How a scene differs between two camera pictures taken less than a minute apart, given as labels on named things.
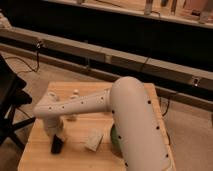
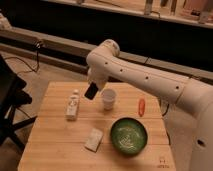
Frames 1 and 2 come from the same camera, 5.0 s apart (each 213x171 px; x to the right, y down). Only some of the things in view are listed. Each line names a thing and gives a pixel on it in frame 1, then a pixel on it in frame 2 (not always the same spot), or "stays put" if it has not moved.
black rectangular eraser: x=56 y=145 → x=91 y=90
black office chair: x=12 y=96 stays put
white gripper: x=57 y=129 → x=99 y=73
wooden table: x=37 y=154 stays put
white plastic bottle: x=74 y=116 stays put
